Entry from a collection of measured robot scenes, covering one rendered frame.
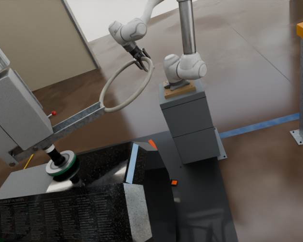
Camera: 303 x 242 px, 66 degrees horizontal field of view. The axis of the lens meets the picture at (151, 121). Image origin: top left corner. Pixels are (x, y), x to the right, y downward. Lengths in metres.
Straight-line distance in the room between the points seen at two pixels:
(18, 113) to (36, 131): 0.14
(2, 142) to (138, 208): 0.86
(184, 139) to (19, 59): 5.62
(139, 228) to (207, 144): 1.21
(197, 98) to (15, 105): 1.34
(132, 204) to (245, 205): 1.06
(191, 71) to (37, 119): 1.13
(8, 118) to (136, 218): 0.90
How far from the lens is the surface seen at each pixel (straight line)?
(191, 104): 2.04
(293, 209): 2.14
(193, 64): 1.86
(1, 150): 1.59
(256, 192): 2.20
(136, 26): 1.47
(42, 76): 7.08
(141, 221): 1.44
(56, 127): 1.71
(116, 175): 1.45
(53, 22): 6.41
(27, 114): 1.49
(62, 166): 1.70
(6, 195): 1.98
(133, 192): 1.41
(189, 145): 2.32
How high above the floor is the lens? 1.81
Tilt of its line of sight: 33 degrees down
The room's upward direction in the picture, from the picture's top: 24 degrees counter-clockwise
